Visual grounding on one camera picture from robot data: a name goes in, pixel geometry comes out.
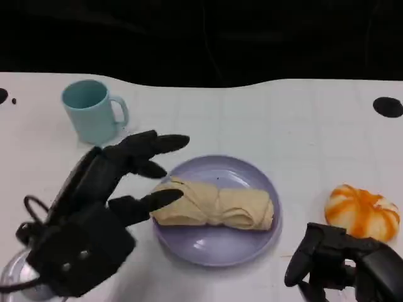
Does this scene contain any lilac plate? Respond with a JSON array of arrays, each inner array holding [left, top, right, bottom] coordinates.
[[152, 155, 283, 268]]

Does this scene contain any orange and white bread roll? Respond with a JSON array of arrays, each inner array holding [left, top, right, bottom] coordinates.
[[324, 184, 400, 243]]

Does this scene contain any black backdrop curtain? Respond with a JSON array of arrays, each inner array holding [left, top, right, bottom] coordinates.
[[0, 0, 403, 89]]

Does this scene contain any beige towel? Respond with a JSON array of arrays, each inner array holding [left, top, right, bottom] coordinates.
[[150, 176, 275, 232]]

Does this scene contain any pale green mug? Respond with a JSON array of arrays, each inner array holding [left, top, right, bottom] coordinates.
[[60, 79, 130, 146]]

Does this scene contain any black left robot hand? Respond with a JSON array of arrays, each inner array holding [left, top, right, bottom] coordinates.
[[46, 130, 190, 226]]

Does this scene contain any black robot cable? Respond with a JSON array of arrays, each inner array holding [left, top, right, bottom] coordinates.
[[0, 276, 42, 293], [14, 194, 52, 247]]

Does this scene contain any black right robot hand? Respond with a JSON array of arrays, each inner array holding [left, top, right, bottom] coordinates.
[[284, 222, 403, 302]]

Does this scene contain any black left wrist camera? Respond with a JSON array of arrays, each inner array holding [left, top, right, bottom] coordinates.
[[25, 203, 137, 298]]

